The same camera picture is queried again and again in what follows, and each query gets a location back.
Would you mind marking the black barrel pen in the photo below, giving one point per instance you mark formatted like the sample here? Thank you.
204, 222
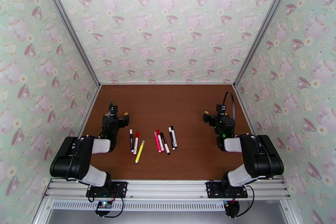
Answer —
131, 143

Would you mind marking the white barrel red marker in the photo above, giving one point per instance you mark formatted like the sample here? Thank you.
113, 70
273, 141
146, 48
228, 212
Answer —
159, 138
136, 145

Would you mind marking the yellow highlighter pen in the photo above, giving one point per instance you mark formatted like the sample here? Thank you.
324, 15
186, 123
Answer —
140, 151

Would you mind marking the pink highlighter pen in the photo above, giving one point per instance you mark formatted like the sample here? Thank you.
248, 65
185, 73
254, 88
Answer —
157, 141

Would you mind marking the white barrel black marker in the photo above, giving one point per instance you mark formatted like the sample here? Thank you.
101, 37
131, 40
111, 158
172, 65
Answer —
165, 144
172, 139

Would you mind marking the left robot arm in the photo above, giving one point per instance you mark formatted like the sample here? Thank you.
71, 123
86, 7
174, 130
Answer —
71, 157

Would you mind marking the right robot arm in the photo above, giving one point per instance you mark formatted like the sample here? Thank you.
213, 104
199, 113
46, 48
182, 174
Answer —
262, 157

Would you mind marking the controller board with LED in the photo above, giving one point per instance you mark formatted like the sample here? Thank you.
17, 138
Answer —
103, 205

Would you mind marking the black controller board holder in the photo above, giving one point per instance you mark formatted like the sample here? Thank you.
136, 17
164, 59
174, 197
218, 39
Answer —
232, 208

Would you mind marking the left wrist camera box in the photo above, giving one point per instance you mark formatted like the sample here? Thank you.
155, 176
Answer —
113, 111

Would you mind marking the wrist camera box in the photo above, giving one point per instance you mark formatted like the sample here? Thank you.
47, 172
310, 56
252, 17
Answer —
113, 111
221, 110

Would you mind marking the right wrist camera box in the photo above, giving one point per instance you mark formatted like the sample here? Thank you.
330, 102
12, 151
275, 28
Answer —
221, 110

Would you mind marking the aluminium table edge rail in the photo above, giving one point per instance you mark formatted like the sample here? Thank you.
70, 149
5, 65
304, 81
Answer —
168, 83
90, 110
244, 110

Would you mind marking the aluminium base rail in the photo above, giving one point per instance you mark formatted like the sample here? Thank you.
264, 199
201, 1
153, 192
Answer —
168, 189

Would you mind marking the aluminium frame post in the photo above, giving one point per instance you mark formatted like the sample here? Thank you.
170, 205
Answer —
68, 25
265, 25

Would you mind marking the aluminium frame leg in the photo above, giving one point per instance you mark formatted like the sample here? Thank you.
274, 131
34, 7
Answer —
42, 212
291, 212

